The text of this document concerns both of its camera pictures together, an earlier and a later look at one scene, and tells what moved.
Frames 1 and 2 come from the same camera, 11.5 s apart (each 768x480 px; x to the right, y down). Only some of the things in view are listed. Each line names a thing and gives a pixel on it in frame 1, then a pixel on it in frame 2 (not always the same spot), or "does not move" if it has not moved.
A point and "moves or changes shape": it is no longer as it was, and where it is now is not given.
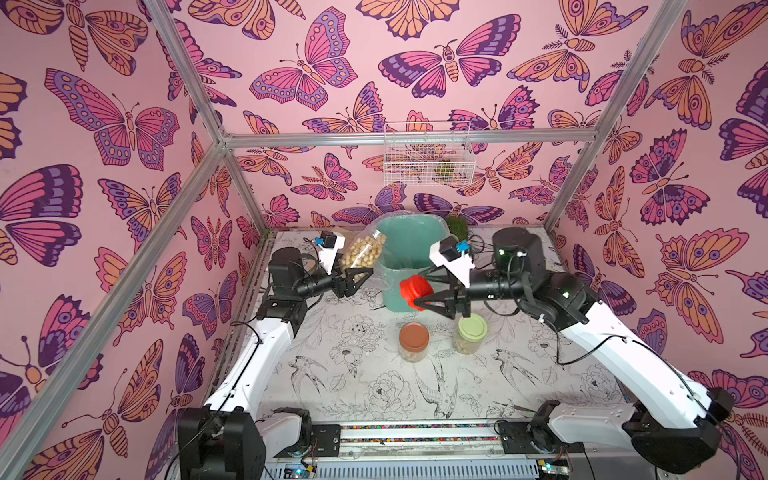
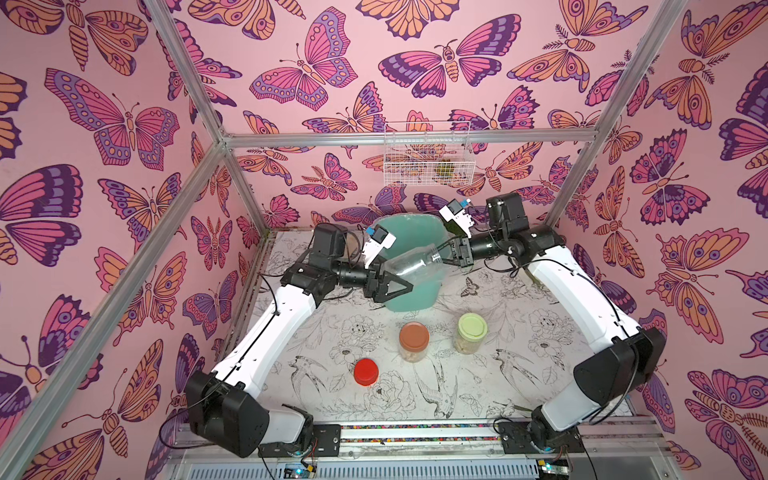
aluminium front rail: [391, 439] does not move
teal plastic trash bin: [410, 239] does not move
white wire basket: [428, 153] does not move
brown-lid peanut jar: [413, 341] does not move
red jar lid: [415, 288] → [366, 372]
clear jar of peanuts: [363, 252] moves or changes shape
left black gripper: [344, 287] → [377, 291]
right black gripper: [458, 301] → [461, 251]
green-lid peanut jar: [470, 334] does not move
